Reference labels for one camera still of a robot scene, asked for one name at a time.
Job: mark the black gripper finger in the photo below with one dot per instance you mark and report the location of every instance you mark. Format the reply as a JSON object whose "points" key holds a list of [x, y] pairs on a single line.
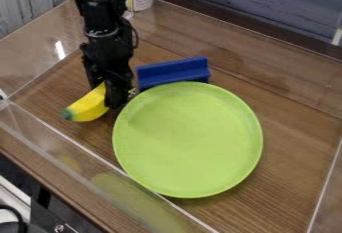
{"points": [[117, 92], [94, 73]]}

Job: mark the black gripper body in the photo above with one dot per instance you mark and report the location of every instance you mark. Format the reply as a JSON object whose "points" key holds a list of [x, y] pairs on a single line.
{"points": [[110, 51]]}

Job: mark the yellow toy banana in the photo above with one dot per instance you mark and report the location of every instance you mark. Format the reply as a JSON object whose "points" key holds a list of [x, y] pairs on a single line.
{"points": [[89, 108]]}

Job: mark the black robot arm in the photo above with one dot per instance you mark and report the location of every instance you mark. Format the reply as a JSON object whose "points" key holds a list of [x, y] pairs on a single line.
{"points": [[103, 17]]}

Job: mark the green round plate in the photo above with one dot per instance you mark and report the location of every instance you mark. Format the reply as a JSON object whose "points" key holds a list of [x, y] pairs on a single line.
{"points": [[187, 139]]}

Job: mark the blue foam block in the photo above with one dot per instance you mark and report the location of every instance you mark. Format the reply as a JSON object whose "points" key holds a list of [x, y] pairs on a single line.
{"points": [[191, 69]]}

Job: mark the clear acrylic enclosure wall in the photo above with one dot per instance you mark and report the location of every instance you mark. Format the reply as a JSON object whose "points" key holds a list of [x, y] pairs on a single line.
{"points": [[288, 76]]}

